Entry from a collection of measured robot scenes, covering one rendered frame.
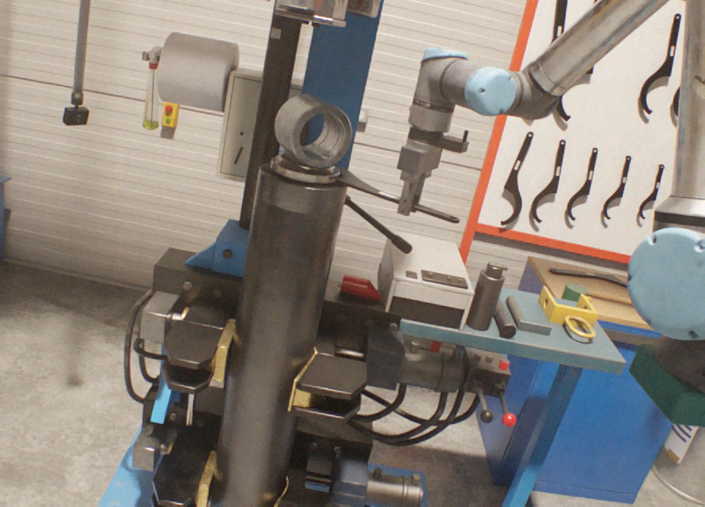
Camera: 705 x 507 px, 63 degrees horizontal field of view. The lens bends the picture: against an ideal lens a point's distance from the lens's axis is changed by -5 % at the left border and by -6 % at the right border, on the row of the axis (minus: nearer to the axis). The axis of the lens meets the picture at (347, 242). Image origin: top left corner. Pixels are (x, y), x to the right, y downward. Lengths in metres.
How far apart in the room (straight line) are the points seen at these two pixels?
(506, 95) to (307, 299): 0.67
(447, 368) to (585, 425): 1.29
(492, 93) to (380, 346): 0.81
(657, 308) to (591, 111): 2.79
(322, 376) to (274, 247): 0.36
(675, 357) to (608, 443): 1.99
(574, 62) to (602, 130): 2.44
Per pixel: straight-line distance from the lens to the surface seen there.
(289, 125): 1.38
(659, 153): 3.82
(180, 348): 1.58
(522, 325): 1.94
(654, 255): 0.87
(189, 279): 1.80
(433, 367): 1.75
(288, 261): 1.43
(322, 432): 2.02
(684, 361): 1.07
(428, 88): 1.27
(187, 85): 2.29
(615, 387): 2.87
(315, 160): 1.40
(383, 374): 1.72
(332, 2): 1.17
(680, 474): 3.53
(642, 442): 3.11
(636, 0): 1.17
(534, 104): 1.28
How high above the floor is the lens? 1.84
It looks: 20 degrees down
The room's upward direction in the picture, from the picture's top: 12 degrees clockwise
